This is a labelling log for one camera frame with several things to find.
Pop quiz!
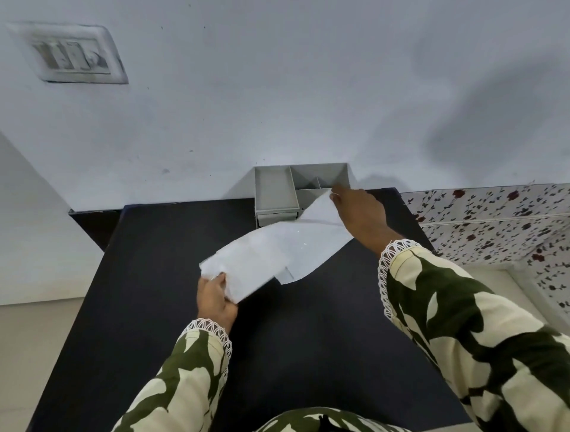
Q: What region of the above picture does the person's right hand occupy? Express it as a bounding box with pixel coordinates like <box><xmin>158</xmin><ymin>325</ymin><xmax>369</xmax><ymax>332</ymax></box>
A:
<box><xmin>330</xmin><ymin>185</ymin><xmax>404</xmax><ymax>256</ymax></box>

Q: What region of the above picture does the person's left hand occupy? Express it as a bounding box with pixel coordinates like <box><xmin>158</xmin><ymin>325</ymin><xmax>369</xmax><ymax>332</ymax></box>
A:
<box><xmin>197</xmin><ymin>272</ymin><xmax>239</xmax><ymax>332</ymax></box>

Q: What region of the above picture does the white paper glove packet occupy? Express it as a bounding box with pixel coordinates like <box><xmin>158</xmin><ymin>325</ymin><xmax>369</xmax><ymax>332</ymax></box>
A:
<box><xmin>198</xmin><ymin>224</ymin><xmax>296</xmax><ymax>304</ymax></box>

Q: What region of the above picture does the white plastic desk organizer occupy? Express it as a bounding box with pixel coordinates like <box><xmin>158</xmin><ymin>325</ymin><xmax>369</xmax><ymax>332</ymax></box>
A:
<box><xmin>254</xmin><ymin>163</ymin><xmax>353</xmax><ymax>229</ymax></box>

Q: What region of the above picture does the person's left forearm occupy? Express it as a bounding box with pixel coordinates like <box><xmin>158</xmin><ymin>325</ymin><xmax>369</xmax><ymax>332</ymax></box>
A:
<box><xmin>111</xmin><ymin>317</ymin><xmax>234</xmax><ymax>432</ymax></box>

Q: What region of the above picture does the person's right forearm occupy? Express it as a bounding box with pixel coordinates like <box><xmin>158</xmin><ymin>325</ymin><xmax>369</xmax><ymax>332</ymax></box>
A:
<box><xmin>377</xmin><ymin>239</ymin><xmax>570</xmax><ymax>432</ymax></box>

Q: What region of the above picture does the camouflage patterned garment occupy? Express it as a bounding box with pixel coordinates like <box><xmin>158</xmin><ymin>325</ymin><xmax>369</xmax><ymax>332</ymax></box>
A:
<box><xmin>256</xmin><ymin>406</ymin><xmax>411</xmax><ymax>432</ymax></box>

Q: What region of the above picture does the white wall switch plate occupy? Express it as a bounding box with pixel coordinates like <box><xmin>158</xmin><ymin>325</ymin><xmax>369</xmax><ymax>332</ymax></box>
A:
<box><xmin>6</xmin><ymin>22</ymin><xmax>130</xmax><ymax>85</ymax></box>

